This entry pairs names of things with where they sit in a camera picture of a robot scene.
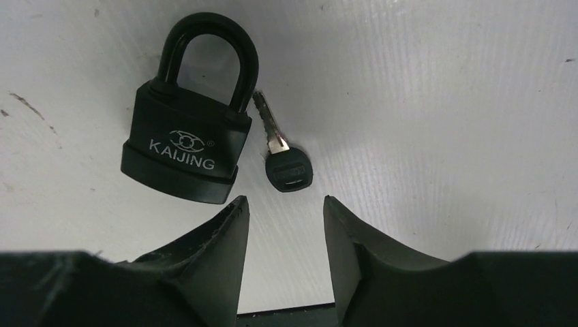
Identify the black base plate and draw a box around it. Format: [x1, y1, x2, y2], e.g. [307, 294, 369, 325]
[236, 303, 339, 327]

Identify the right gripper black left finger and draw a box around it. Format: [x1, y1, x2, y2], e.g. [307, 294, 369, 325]
[1, 196, 250, 326]

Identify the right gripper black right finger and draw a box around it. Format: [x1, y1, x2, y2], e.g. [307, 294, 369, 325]
[323, 196, 577, 326]

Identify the small black padlock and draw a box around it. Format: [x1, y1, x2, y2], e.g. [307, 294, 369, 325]
[121, 12, 259, 204]

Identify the black headed key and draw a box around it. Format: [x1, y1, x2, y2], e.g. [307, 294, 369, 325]
[252, 91, 314, 193]

